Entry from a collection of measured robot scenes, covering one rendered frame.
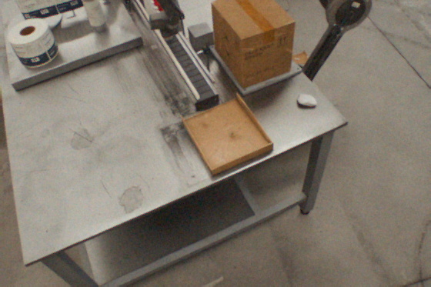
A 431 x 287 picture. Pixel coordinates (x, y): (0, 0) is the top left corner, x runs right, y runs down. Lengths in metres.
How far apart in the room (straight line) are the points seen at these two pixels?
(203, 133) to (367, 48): 2.06
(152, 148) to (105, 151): 0.19
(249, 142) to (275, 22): 0.48
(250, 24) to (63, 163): 0.93
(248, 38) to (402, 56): 2.02
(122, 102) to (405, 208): 1.68
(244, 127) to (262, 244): 0.85
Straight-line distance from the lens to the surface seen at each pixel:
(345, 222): 2.33
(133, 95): 1.77
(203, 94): 1.63
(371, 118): 2.80
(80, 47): 2.05
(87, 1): 2.02
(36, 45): 1.97
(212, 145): 1.51
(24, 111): 1.92
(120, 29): 2.08
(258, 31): 1.54
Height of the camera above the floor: 2.05
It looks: 50 degrees down
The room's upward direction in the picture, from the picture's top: 7 degrees counter-clockwise
